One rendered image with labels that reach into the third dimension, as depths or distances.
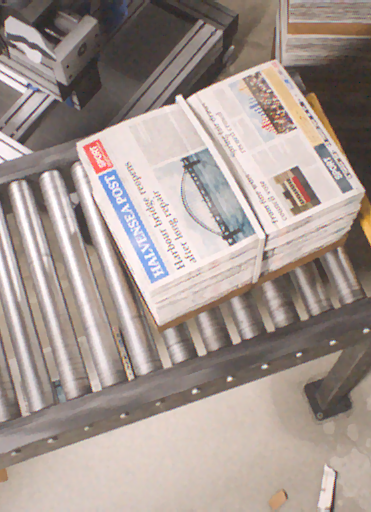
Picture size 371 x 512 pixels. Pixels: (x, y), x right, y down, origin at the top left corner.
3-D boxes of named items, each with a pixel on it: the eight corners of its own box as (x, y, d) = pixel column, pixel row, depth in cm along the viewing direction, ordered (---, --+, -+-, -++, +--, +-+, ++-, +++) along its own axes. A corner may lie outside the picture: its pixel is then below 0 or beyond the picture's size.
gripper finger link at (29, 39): (68, 68, 106) (12, 44, 107) (65, 39, 101) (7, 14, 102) (57, 82, 105) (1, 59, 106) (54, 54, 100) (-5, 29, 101)
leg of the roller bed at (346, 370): (332, 384, 204) (387, 304, 142) (340, 403, 202) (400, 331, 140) (313, 391, 204) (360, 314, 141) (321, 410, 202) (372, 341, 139)
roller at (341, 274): (273, 109, 152) (275, 95, 148) (367, 310, 134) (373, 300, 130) (250, 116, 152) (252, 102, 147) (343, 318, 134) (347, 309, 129)
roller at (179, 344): (124, 154, 149) (122, 141, 144) (202, 368, 131) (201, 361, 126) (101, 162, 148) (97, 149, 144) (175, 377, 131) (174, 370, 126)
